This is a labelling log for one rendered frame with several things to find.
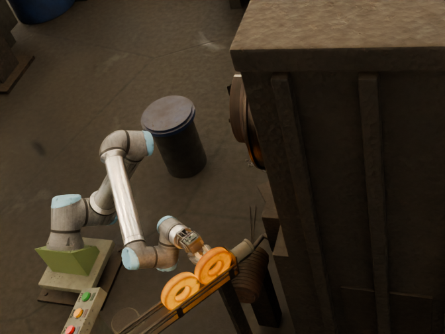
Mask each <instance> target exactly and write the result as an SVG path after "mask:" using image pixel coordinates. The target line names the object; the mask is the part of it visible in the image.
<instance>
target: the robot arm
mask: <svg viewBox="0 0 445 334"><path fill-rule="evenodd" d="M153 151H154V141H153V137H152V135H151V133H150V132H148V131H124V130H118V131H114V132H113V133H111V134H109V135H108V136H107V137H106V138H105V140H104V141H103V142H102V144H101V147H100V151H99V155H100V159H101V161H102V163H104V164H105V166H106V169H107V175H106V177H105V179H104V180H103V183H102V184H101V186H100V188H99V190H98V191H96V192H94V193H92V195H91V197H90V198H81V195H79V194H68V195H58V196H55V197H53V198H52V205H51V232H50V236H49V238H48V241H47V243H46V248H47V249H49V250H52V251H76V250H79V249H83V248H84V242H83V239H82V236H81V233H80V231H81V227H88V226H100V225H112V224H114V223H116V222H117V220H119V225H120V229H121V234H122V237H123V243H124V249H123V251H122V262H123V264H124V267H125V268H126V269H128V270H138V269H144V268H156V269H158V270H160V271H163V272H164V271H166V272H169V271H172V270H174V269H175V268H176V267H177V263H178V256H179V250H180V249H184V250H185V252H186V253H188V257H189V260H190V261H191V262H192V263H193V264H196V265H197V263H198V261H199V259H200V258H201V257H202V256H203V255H204V254H205V253H206V252H208V251H209V250H211V247H210V246H209V245H204V242H203V240H202V238H201V236H200V235H199V234H198V233H196V232H195V231H191V229H190V228H187V227H186V226H185V225H184V224H183V223H181V222H180V221H178V220H177V219H176V218H175V217H172V216H165V217H163V218H161V219H160V220H159V222H158V224H157V230H158V233H159V234H160V238H159V243H158V246H146V241H145V240H144V236H143V233H142V228H141V225H140V220H139V217H138V212H137V209H136V205H135V202H134V197H133V194H132V189H131V186H130V181H129V180H130V179H131V177H132V175H133V174H134V172H135V170H136V169H137V167H138V165H139V164H140V162H141V161H142V160H143V158H144V157H145V156H151V155H152V153H153Z"/></svg>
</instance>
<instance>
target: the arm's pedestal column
mask: <svg viewBox="0 0 445 334"><path fill-rule="evenodd" d="M123 249H124V245H118V244H115V246H114V248H113V251H112V253H111V255H110V257H109V259H108V262H107V264H106V266H105V269H104V271H103V273H102V275H101V277H100V279H99V282H98V284H97V287H96V288H99V287H100V288H102V289H103V290H104V291H106V293H107V296H106V298H105V301H104V302H103V305H102V307H101V311H103V308H104V306H105V303H106V301H107V298H108V296H109V294H110V291H111V289H112V287H113V284H114V282H115V280H116V277H117V275H118V273H119V270H120V268H121V266H122V263H123V262H122V251H123ZM79 295H80V293H75V292H65V291H60V290H51V289H46V288H43V289H42V291H41V293H40V295H39V296H38V298H37V300H38V301H39V302H46V303H51V304H60V305H65V306H75V303H76V302H77V299H78V298H79Z"/></svg>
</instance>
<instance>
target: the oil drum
mask: <svg viewBox="0 0 445 334"><path fill-rule="evenodd" d="M8 2H9V3H10V5H11V7H12V8H13V10H14V12H15V14H16V16H17V18H18V19H19V20H20V21H21V22H23V23H26V24H38V23H44V22H47V21H50V20H52V19H55V18H56V17H59V16H60V15H62V14H64V13H65V12H66V11H67V10H68V9H69V8H70V7H71V6H72V5H73V4H74V2H75V0H8Z"/></svg>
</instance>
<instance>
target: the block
mask: <svg viewBox="0 0 445 334"><path fill-rule="evenodd" d="M262 221H263V224H264V228H265V230H266V235H267V238H268V241H269V244H270V248H271V251H272V252H273V250H274V247H275V243H276V240H277V235H278V232H279V228H280V222H279V218H278V215H277V210H276V208H275V203H272V202H267V203H265V206H264V210H263V213H262Z"/></svg>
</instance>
